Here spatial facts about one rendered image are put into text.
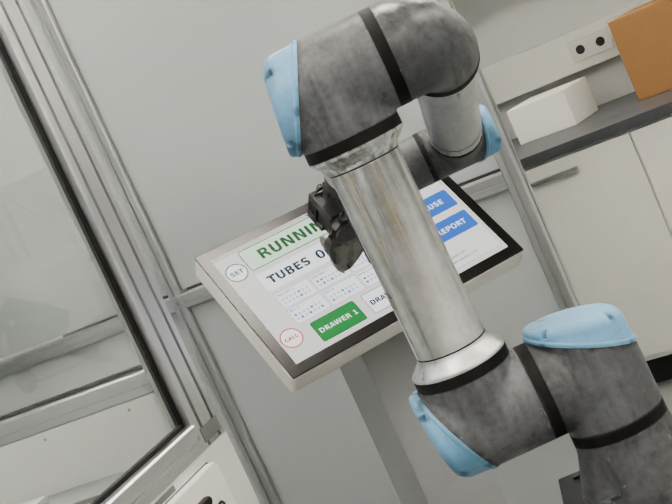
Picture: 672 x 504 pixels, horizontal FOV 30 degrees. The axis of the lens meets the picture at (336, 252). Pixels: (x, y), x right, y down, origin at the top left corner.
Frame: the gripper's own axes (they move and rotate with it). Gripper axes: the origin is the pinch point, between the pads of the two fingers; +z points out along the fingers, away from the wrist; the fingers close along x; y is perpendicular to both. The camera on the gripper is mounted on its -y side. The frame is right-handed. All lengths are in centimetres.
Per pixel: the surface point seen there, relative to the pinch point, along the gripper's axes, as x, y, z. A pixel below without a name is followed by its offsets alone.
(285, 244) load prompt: -2.0, 19.7, 15.0
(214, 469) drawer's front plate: 35.0, -14.5, 10.2
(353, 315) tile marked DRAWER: -2.8, 0.0, 14.9
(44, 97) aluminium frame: 33, 36, -26
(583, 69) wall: -213, 120, 151
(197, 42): -37, 107, 48
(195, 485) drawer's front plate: 39.8, -16.9, 6.7
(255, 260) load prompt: 4.6, 19.5, 15.0
